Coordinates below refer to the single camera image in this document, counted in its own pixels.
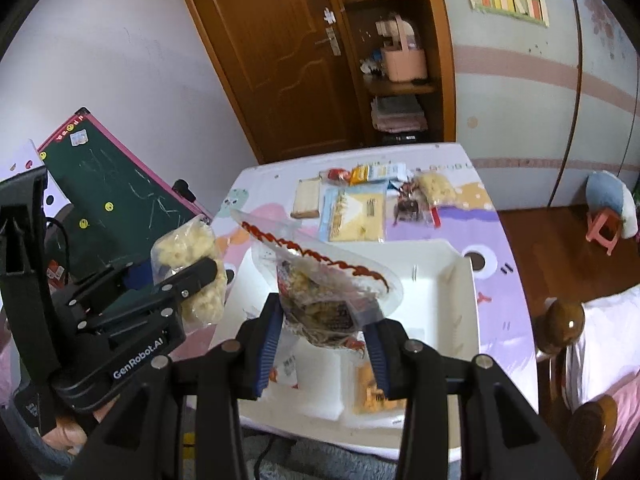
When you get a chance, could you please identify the dark snack packet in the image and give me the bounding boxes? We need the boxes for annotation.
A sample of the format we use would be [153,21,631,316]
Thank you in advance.
[390,177,441,227]

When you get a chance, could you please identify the black floor cable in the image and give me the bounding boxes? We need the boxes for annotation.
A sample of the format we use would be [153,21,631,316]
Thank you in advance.
[252,435,281,480]

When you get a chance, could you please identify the person's left hand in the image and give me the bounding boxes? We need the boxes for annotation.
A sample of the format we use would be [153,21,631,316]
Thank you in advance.
[42,400,113,456]

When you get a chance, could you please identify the white barcode snack packet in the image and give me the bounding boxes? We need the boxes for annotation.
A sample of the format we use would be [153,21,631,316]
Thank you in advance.
[267,330,301,391]

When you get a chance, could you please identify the white bedding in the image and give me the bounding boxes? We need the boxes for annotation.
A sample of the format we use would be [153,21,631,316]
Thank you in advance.
[565,282,640,411]

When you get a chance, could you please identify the green chalkboard with pink frame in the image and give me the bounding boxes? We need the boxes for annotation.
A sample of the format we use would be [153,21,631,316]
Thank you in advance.
[37,107,213,281]

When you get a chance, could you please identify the white dotted board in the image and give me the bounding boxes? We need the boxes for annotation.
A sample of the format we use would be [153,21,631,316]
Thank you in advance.
[0,140,73,211]

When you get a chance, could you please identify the white storage box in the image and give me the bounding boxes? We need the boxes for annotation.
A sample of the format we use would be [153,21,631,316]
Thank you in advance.
[209,240,482,428]

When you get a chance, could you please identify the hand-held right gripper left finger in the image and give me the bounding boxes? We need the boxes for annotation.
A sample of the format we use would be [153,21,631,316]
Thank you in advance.
[65,292,286,480]

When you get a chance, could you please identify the pink basket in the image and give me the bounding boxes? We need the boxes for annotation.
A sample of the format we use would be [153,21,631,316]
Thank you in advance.
[375,15,428,83]

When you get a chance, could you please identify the dark flat box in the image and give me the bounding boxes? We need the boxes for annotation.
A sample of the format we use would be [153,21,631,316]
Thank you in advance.
[380,132,426,146]

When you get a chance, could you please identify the wooden door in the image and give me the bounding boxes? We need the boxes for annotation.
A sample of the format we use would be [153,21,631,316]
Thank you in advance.
[170,0,366,165]

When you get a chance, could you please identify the clear bag of yellow puffs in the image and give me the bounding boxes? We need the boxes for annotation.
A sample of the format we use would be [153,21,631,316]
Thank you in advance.
[417,171,458,208]
[150,214,227,332]

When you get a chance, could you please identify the clear red-edged snack bag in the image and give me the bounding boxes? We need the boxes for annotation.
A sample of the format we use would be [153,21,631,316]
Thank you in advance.
[231,210,405,351]

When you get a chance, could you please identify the printed tablecloth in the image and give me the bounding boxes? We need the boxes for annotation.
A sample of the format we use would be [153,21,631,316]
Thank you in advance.
[207,142,540,463]

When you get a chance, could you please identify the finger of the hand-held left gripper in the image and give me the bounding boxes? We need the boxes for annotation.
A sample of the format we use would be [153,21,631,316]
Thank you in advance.
[70,256,236,333]
[50,260,161,307]

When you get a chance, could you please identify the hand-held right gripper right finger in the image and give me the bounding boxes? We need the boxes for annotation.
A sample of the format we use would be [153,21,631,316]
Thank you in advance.
[362,317,581,480]

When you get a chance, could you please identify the metal door handle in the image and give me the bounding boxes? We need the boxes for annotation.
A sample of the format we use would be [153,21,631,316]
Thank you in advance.
[315,7,343,57]

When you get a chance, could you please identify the blue snack packet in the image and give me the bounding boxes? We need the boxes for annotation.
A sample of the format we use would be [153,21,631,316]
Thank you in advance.
[369,161,407,182]

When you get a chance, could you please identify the stack of folded towels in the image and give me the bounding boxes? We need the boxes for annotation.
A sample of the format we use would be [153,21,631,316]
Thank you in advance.
[370,95,428,133]

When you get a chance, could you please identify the wooden bed frame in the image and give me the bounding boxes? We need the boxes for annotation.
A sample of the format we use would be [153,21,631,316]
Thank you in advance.
[532,297,623,480]

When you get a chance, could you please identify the light blue cracker packet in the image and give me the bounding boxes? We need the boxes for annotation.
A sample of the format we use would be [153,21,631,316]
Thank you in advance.
[318,182,390,244]

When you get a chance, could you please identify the wrapped bread slice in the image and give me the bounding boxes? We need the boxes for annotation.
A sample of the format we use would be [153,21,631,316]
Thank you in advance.
[290,178,322,220]

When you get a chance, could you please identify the grey fuzzy rug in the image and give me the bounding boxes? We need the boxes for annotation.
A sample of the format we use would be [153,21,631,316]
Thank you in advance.
[75,425,401,480]

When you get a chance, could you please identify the black wall cable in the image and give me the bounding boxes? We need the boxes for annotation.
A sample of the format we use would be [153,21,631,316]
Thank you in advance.
[547,0,586,208]

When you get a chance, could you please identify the wooden shelf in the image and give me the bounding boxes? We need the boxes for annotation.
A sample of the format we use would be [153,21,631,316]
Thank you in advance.
[320,0,456,148]

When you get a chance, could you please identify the pink stool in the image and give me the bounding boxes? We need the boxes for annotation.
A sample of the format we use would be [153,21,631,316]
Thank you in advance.
[585,210,623,257]

